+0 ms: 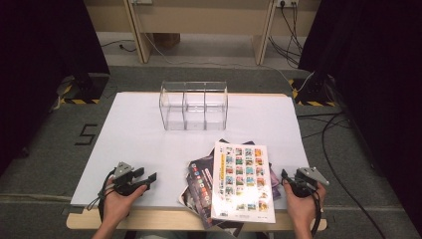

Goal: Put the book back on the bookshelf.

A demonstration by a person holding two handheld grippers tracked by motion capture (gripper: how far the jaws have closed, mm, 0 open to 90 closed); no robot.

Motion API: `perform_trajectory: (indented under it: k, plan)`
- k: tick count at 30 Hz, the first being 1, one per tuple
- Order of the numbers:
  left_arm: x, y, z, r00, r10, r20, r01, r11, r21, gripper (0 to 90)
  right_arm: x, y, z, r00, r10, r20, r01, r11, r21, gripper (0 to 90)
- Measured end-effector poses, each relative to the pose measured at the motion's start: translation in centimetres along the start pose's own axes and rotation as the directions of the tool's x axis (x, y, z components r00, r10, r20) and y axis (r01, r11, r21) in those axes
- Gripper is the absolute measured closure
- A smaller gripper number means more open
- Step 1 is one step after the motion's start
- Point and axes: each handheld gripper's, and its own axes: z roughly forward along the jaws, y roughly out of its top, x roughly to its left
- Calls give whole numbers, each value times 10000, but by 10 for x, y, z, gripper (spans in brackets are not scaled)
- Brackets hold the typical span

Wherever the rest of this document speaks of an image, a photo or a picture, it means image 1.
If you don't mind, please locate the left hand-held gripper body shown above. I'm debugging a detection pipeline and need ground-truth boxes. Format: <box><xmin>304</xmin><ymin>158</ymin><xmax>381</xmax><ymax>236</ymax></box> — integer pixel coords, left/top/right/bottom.
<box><xmin>113</xmin><ymin>161</ymin><xmax>144</xmax><ymax>197</ymax></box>

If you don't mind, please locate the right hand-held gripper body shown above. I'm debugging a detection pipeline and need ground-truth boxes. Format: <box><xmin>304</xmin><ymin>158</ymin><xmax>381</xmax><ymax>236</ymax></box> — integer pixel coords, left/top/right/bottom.
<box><xmin>290</xmin><ymin>166</ymin><xmax>330</xmax><ymax>199</ymax></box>

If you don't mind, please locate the white book with picture grid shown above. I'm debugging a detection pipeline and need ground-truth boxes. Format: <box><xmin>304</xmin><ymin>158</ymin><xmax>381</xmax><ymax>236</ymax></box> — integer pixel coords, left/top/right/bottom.
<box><xmin>210</xmin><ymin>140</ymin><xmax>277</xmax><ymax>224</ymax></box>

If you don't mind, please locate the black magazine with red print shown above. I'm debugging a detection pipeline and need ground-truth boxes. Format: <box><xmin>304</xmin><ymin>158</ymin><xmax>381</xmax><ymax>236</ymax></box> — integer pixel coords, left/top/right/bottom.
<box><xmin>178</xmin><ymin>192</ymin><xmax>245</xmax><ymax>238</ymax></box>

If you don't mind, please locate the clear acrylic book rack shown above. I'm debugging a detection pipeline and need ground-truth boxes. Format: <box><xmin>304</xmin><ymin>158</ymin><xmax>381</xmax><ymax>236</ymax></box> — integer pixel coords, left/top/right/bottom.
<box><xmin>158</xmin><ymin>80</ymin><xmax>229</xmax><ymax>131</ymax></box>

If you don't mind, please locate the person's left hand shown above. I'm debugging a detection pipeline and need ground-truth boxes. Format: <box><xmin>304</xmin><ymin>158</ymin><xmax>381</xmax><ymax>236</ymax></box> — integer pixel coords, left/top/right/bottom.
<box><xmin>103</xmin><ymin>178</ymin><xmax>148</xmax><ymax>226</ymax></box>

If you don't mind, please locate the person's right hand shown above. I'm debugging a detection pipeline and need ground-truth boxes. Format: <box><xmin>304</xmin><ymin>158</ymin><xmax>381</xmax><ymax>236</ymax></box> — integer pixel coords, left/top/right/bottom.
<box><xmin>283</xmin><ymin>181</ymin><xmax>326</xmax><ymax>230</ymax></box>

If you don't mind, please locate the light wooden table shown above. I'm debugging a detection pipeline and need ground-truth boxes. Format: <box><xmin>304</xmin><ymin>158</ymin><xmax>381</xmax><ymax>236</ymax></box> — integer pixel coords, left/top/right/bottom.
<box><xmin>66</xmin><ymin>92</ymin><xmax>327</xmax><ymax>232</ymax></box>

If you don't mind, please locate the white table cover sheet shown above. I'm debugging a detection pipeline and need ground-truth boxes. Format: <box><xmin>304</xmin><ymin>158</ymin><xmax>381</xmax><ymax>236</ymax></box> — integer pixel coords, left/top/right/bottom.
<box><xmin>70</xmin><ymin>92</ymin><xmax>323</xmax><ymax>212</ymax></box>

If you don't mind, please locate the black stand base striped tape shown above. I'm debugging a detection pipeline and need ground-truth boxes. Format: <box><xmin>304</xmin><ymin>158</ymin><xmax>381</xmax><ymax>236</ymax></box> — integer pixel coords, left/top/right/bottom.
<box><xmin>288</xmin><ymin>74</ymin><xmax>337</xmax><ymax>108</ymax></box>
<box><xmin>59</xmin><ymin>73</ymin><xmax>110</xmax><ymax>106</ymax></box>

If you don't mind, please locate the black curtain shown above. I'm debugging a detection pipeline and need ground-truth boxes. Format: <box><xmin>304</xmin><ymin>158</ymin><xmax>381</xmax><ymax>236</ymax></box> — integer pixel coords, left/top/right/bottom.
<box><xmin>298</xmin><ymin>0</ymin><xmax>422</xmax><ymax>230</ymax></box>
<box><xmin>0</xmin><ymin>0</ymin><xmax>110</xmax><ymax>177</ymax></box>

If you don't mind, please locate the brown cardboard box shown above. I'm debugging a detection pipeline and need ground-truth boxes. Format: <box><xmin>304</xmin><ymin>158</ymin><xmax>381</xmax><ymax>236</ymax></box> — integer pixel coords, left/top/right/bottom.
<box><xmin>152</xmin><ymin>32</ymin><xmax>181</xmax><ymax>50</ymax></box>

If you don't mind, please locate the beige wooden desk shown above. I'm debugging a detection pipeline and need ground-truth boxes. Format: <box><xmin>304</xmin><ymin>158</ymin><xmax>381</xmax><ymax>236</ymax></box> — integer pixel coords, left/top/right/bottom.
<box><xmin>83</xmin><ymin>0</ymin><xmax>321</xmax><ymax>66</ymax></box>

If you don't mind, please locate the long black floor cable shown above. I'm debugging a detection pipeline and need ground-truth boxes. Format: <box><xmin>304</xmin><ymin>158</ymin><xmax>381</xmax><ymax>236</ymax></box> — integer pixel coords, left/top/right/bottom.
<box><xmin>297</xmin><ymin>111</ymin><xmax>387</xmax><ymax>239</ymax></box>

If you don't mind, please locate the right hand-held gripper cable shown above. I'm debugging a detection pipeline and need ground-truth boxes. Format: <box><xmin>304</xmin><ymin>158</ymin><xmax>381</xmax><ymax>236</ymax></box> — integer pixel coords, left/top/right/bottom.
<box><xmin>310</xmin><ymin>190</ymin><xmax>323</xmax><ymax>237</ymax></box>

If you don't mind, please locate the short black floor cable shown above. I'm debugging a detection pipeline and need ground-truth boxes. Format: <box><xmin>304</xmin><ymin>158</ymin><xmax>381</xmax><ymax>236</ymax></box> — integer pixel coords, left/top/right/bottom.
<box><xmin>101</xmin><ymin>39</ymin><xmax>137</xmax><ymax>54</ymax></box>

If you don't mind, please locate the bundle of black cables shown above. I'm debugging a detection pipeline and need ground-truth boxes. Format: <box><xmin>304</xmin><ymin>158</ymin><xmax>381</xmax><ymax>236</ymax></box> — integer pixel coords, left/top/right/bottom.
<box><xmin>268</xmin><ymin>1</ymin><xmax>305</xmax><ymax>69</ymax></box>

